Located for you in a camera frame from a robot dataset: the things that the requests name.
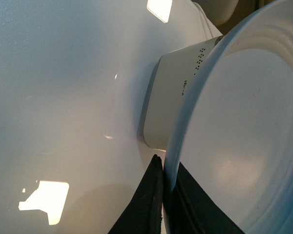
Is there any beige chair right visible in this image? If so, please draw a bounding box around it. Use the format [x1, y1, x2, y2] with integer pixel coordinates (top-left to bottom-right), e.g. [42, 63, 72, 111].
[193, 0, 239, 26]

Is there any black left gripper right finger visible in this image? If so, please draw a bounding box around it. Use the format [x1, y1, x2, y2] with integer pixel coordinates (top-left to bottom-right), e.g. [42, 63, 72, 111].
[164, 163, 243, 234]

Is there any white chrome toaster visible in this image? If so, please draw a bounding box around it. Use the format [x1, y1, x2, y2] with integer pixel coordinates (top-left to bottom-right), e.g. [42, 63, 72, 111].
[140, 36, 221, 151]

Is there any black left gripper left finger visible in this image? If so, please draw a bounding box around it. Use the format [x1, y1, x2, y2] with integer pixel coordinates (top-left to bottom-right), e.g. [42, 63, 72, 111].
[109, 155, 163, 234]

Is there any grey round plate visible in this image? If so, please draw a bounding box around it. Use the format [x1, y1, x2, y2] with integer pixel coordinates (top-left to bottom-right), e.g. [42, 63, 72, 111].
[164, 0, 293, 234]

